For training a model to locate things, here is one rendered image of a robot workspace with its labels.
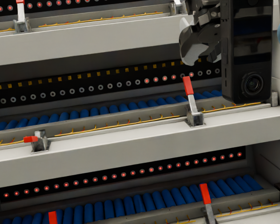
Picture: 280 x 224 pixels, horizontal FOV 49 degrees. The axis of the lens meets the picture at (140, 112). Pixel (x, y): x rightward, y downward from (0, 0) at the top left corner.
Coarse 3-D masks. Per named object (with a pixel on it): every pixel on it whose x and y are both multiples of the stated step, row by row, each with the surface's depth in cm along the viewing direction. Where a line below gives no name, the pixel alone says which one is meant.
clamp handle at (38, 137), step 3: (36, 132) 50; (39, 132) 50; (36, 135) 50; (39, 135) 50; (24, 138) 44; (27, 138) 44; (30, 138) 44; (33, 138) 45; (36, 138) 47; (39, 138) 49; (24, 141) 44; (27, 141) 44; (30, 141) 44; (33, 141) 45
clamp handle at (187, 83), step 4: (188, 76) 56; (184, 80) 56; (188, 80) 56; (184, 84) 56; (188, 84) 55; (188, 88) 55; (188, 92) 55; (192, 92) 55; (188, 96) 55; (192, 96) 55; (192, 100) 55; (192, 104) 54; (192, 108) 54; (196, 108) 54; (192, 112) 54; (196, 112) 54
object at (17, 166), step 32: (96, 96) 67; (128, 96) 69; (160, 128) 54; (192, 128) 53; (224, 128) 53; (256, 128) 54; (0, 160) 49; (32, 160) 49; (64, 160) 50; (96, 160) 51; (128, 160) 52
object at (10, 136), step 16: (128, 112) 58; (144, 112) 58; (160, 112) 58; (176, 112) 59; (16, 128) 56; (32, 128) 55; (48, 128) 56; (64, 128) 56; (80, 128) 57; (96, 128) 57; (0, 144) 53
